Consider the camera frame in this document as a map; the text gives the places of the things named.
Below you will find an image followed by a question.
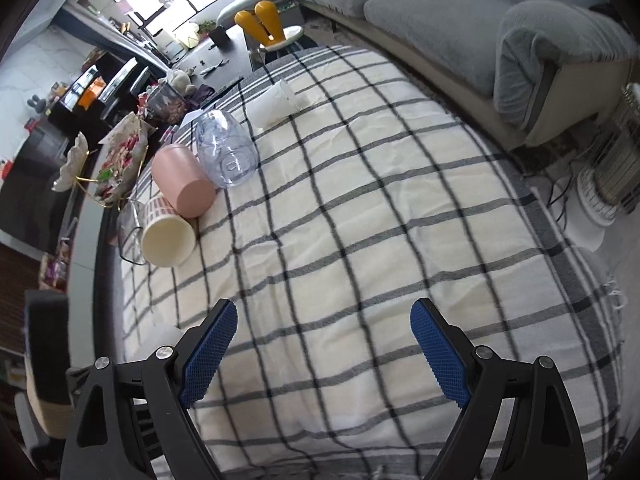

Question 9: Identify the clear square black-rimmed glass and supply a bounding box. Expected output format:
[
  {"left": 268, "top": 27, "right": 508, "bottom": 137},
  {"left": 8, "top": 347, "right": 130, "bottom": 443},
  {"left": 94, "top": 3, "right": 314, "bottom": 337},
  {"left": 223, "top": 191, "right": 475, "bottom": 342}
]
[{"left": 117, "top": 200, "right": 146, "bottom": 266}]

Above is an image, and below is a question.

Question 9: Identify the pink plastic cup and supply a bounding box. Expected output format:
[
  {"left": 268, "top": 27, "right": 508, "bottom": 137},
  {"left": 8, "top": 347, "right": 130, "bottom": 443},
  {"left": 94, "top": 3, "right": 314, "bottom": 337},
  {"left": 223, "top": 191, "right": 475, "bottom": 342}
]
[{"left": 151, "top": 144, "right": 216, "bottom": 219}]

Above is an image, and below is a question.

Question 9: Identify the white electric heater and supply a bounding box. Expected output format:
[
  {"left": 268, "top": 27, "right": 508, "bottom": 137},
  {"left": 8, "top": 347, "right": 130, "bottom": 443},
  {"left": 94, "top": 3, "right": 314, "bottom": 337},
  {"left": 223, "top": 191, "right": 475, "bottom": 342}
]
[{"left": 564, "top": 82, "right": 639, "bottom": 252}]

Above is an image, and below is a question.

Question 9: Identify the black television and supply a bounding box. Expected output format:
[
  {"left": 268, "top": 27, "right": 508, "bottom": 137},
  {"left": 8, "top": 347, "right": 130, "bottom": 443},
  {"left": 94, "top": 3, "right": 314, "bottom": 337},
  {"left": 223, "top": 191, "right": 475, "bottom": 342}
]
[{"left": 1, "top": 128, "right": 70, "bottom": 252}]

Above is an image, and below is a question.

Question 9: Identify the grey rabbit plush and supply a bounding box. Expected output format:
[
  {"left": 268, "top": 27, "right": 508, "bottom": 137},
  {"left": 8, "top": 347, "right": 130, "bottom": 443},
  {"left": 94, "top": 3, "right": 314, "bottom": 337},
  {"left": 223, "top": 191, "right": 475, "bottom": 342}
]
[{"left": 27, "top": 94, "right": 49, "bottom": 115}]

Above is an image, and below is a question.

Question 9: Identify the clear blue-patterned plastic cup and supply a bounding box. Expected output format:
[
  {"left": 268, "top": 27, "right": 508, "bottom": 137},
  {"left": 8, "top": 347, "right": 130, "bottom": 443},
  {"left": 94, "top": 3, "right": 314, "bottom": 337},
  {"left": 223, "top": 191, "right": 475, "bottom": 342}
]
[{"left": 194, "top": 110, "right": 259, "bottom": 188}]

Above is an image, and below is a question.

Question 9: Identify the yellow rabbit-ear stool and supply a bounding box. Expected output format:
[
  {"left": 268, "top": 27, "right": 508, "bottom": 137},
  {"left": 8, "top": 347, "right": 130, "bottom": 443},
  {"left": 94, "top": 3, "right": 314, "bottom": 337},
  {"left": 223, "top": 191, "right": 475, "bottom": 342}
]
[{"left": 234, "top": 0, "right": 305, "bottom": 53}]

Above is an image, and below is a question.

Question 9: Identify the small white plastic cup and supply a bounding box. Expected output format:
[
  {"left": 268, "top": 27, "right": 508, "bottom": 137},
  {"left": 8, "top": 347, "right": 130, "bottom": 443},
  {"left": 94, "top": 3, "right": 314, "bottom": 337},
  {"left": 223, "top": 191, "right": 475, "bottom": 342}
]
[{"left": 246, "top": 79, "right": 306, "bottom": 129}]

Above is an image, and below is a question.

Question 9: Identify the white ceramic cup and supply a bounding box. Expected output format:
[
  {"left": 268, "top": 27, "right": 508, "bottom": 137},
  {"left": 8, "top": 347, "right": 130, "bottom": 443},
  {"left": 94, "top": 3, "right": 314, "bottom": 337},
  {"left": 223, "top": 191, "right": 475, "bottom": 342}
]
[{"left": 131, "top": 323, "right": 183, "bottom": 361}]

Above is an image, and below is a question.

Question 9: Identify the white tiered snack tray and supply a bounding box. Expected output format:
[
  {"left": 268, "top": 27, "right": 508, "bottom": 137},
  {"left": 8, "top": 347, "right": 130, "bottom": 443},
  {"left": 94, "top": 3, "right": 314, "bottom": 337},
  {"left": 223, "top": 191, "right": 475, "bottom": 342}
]
[{"left": 51, "top": 113, "right": 153, "bottom": 208}]

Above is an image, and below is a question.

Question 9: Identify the black mug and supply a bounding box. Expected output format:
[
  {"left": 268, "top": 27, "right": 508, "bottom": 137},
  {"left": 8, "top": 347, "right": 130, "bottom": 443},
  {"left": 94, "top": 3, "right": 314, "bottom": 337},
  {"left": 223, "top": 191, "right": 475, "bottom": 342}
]
[{"left": 207, "top": 26, "right": 232, "bottom": 50}]

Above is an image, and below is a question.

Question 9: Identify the clear jar with snacks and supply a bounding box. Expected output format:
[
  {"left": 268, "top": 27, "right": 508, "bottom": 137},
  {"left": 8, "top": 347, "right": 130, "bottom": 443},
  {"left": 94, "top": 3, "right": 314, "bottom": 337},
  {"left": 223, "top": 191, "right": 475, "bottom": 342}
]
[{"left": 144, "top": 82, "right": 188, "bottom": 126}]

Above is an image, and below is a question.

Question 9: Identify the checked white black tablecloth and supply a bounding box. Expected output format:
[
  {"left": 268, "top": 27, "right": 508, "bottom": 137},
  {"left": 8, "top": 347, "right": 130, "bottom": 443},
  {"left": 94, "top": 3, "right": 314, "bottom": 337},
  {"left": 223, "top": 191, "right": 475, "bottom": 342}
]
[{"left": 120, "top": 47, "right": 623, "bottom": 479}]

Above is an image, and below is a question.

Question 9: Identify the white tv cabinet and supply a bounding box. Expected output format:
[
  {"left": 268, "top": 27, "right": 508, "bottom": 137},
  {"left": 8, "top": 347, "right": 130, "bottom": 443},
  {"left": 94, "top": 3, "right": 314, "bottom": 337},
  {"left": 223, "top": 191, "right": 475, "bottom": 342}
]
[{"left": 64, "top": 179, "right": 114, "bottom": 371}]

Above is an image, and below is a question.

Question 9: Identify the striped paper cup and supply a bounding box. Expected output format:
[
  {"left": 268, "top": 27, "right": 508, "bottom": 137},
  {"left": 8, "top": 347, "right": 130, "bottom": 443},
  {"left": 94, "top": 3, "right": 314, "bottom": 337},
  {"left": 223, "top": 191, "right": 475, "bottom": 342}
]
[{"left": 141, "top": 194, "right": 196, "bottom": 268}]

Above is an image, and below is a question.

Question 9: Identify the grey sectional sofa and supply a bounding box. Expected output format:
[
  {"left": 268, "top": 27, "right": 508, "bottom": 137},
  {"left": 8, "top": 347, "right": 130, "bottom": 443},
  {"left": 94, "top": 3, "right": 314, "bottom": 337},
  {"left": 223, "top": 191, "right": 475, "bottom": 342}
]
[{"left": 295, "top": 0, "right": 639, "bottom": 150}]

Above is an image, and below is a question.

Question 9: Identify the black piano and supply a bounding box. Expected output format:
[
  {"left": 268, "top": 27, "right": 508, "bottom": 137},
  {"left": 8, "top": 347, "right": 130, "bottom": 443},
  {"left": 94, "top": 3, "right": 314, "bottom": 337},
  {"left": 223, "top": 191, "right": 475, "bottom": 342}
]
[{"left": 48, "top": 52, "right": 160, "bottom": 138}]

